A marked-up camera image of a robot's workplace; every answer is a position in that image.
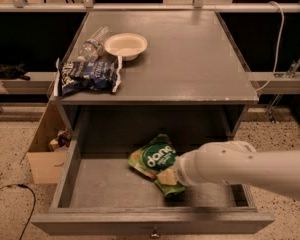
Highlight blue chip bag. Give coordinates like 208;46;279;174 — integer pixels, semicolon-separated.
53;56;122;97

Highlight white hanging cable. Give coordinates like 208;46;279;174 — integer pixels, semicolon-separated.
254;1;287;93

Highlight items inside cardboard box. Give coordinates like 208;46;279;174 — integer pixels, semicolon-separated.
48;130;71;151

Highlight metal drawer knob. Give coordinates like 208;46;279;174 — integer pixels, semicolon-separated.
150;227;160;239

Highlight grey open drawer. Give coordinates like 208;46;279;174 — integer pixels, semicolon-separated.
32;136;274;237

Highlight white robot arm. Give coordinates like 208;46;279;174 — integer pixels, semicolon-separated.
157;141;300;201

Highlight black floor cable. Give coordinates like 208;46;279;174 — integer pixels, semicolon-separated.
0;183;37;240

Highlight clear plastic water bottle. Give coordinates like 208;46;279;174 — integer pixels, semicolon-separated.
77;26;111;62

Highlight white paper bowl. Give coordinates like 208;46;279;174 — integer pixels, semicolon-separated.
105;33;148;61

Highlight black object on ledge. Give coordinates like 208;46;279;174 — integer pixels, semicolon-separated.
0;64;30;81

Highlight cardboard box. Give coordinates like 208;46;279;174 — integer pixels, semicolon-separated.
26;103;68;184

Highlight green rice chip bag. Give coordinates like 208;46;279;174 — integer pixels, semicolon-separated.
127;134;186;198

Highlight grey wooden cabinet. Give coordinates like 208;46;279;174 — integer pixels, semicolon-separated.
51;10;258;147

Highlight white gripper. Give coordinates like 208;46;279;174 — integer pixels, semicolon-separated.
157;151;200;186

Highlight metal railing frame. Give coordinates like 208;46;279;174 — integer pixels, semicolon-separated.
0;0;300;12

